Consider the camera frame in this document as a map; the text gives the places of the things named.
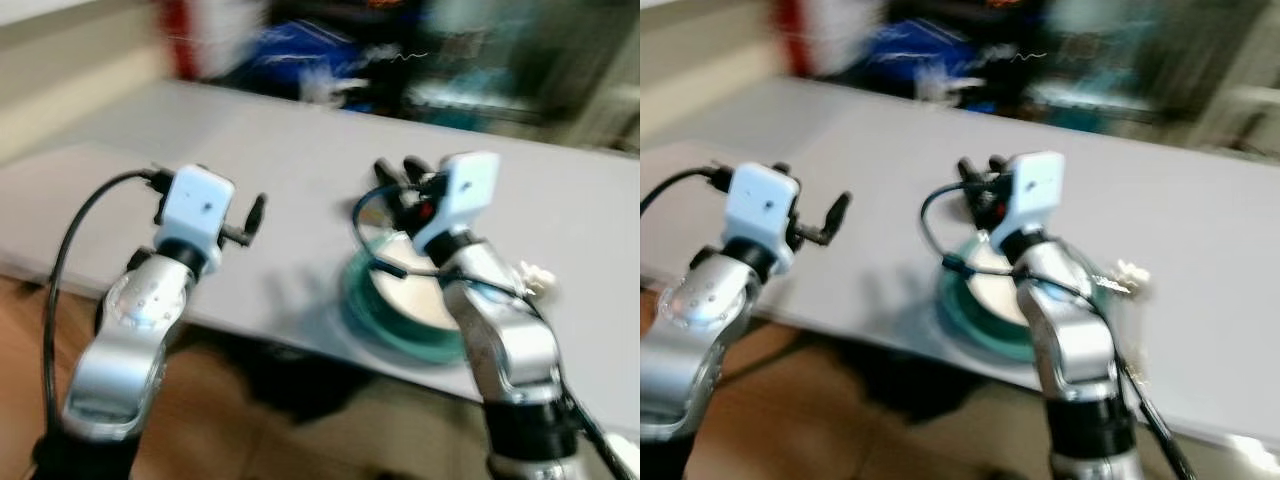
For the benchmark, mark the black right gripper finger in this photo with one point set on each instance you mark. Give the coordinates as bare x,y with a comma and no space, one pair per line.
413,166
997,164
385,170
966,170

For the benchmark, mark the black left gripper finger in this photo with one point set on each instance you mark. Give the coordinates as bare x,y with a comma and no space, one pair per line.
835,215
255,213

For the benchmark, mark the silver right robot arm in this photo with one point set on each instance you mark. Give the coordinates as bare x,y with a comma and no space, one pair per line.
1075,345
505,340

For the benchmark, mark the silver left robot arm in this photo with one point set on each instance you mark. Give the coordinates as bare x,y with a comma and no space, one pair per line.
120,340
695,340

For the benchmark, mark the green rimmed white plate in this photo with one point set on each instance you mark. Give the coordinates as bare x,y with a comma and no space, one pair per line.
390,300
985,300

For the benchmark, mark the blue bag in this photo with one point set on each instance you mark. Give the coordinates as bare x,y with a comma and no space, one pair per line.
300,60
930,55

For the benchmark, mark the dark teal furniture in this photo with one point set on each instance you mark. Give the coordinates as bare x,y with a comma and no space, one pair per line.
1120,60
500,60

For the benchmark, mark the small white object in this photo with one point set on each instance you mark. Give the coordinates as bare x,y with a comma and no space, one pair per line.
1130,275
536,276

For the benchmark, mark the red and white box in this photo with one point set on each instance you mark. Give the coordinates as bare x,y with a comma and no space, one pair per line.
215,40
830,35

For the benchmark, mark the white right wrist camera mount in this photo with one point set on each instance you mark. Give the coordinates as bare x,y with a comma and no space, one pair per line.
1035,190
465,190

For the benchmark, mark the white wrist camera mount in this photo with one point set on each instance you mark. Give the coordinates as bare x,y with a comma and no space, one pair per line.
465,190
762,205
195,205
1035,190

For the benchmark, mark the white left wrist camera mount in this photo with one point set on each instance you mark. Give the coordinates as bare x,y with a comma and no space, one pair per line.
195,205
762,205

